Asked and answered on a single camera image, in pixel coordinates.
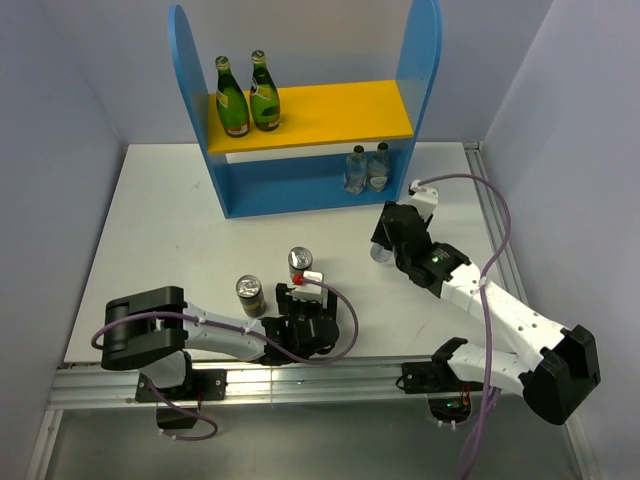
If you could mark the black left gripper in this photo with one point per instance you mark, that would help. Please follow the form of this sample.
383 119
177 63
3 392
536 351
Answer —
285 301

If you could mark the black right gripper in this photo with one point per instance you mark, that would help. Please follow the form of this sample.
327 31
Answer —
380 235

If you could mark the silver white energy can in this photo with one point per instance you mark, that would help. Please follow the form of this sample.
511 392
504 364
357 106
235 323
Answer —
380 254

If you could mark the dark olive drink can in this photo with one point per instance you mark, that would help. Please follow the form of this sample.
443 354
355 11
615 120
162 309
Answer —
300 260

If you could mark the green Perrier bottle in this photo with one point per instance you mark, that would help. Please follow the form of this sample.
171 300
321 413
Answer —
231 104
264 101

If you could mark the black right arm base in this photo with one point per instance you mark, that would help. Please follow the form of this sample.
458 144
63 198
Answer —
452 402

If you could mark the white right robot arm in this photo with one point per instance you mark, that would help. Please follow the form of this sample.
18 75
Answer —
552 367

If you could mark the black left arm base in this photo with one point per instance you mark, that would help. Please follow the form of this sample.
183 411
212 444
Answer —
201 385

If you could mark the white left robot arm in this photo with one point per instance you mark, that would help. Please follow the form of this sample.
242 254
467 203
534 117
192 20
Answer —
154 332

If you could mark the blue and yellow shelf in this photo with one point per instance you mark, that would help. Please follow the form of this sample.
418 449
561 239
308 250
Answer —
300 165

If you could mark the clear glass bottle right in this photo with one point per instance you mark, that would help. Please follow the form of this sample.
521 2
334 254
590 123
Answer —
378 168

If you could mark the clear glass bottle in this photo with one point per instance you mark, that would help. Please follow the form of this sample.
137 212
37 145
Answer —
378 168
355 173

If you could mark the clear glass bottle left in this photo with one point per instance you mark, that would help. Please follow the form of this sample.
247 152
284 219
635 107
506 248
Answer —
355 173

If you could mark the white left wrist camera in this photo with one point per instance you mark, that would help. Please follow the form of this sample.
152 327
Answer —
307 286

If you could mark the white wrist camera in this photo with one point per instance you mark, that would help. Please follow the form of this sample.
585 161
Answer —
307 286
423 198

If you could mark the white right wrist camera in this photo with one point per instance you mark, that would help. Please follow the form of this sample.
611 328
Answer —
423 198

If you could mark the aluminium mounting rail frame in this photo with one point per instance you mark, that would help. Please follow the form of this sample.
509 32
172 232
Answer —
346 420

